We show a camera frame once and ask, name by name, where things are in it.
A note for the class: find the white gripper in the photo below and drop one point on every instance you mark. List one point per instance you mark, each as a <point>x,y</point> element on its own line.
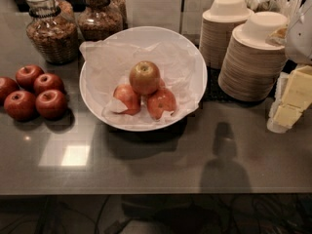
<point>300,38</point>

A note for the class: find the right apple in bowl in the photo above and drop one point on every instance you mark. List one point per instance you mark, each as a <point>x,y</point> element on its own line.
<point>161,101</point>

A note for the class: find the apple in bowl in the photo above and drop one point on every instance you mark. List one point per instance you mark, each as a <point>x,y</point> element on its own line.
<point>161,101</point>
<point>126,100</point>

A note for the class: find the top red-yellow apple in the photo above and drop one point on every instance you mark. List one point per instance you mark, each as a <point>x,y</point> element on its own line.
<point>145,77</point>

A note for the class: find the white bowl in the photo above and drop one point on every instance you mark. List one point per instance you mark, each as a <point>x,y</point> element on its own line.
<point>143,34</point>

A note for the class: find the left apple in bowl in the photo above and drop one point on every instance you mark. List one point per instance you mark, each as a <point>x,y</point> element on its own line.
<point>126,100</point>

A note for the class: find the red apple front right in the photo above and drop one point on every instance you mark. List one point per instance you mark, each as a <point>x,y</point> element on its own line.
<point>51,104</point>

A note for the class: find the red apple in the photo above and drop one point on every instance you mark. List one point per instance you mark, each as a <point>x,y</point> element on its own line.
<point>51,104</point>
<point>27,75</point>
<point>47,81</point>
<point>20,105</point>
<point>7,86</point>

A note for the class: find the red apple back right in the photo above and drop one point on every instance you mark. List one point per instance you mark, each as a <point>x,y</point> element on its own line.
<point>47,81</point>

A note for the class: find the red apple back left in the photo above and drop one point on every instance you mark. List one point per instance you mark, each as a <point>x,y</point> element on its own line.
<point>27,75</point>

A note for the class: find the red apple front left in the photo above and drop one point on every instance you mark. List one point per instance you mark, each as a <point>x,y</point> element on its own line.
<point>20,105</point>

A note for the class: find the red apple far left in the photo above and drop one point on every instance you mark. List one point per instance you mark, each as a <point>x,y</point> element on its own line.
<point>7,86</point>

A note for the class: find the left stack paper bowls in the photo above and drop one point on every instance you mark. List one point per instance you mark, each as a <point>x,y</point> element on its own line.
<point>218,23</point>

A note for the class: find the white tissue paper liner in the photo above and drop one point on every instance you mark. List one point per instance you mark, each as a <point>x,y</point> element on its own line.
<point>107,62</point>

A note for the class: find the back glass granola jar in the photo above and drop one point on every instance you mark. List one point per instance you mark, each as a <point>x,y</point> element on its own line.
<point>99,20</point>

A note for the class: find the glass granola jar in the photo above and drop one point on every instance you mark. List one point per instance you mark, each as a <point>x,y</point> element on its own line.
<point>52,33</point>
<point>99,20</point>

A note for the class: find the front glass granola jar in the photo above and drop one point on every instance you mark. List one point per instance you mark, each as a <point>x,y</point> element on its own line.
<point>52,33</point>

